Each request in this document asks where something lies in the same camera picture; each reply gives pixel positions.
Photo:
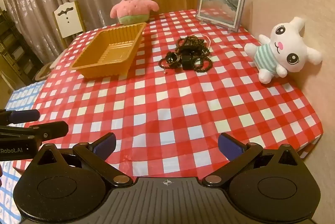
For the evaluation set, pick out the white bunny plush toy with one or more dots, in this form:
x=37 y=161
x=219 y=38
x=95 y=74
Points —
x=282 y=43

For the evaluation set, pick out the white wooden chair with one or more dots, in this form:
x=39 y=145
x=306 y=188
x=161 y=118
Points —
x=68 y=22

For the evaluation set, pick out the tan plastic basin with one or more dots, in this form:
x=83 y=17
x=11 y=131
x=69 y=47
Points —
x=43 y=72

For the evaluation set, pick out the small black box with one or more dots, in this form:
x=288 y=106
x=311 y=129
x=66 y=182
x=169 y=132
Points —
x=186 y=63

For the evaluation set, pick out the blue checked bed sheet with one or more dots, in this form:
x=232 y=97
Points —
x=23 y=93

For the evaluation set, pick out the yellow plastic tray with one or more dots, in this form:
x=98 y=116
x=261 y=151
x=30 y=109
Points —
x=104 y=69

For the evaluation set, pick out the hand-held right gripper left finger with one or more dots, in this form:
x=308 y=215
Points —
x=104 y=146

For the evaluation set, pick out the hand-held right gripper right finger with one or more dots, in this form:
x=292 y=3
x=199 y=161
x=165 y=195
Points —
x=230 y=146

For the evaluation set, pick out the red checkered tablecloth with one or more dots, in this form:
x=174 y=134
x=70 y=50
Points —
x=183 y=108

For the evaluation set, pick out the clear picture frame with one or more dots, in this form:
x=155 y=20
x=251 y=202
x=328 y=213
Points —
x=219 y=6

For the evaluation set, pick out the pink starfish plush toy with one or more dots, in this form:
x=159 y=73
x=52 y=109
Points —
x=133 y=6

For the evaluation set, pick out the black bangle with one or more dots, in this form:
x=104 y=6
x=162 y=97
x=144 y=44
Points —
x=173 y=56

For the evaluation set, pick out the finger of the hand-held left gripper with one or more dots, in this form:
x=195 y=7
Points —
x=24 y=116
x=52 y=129

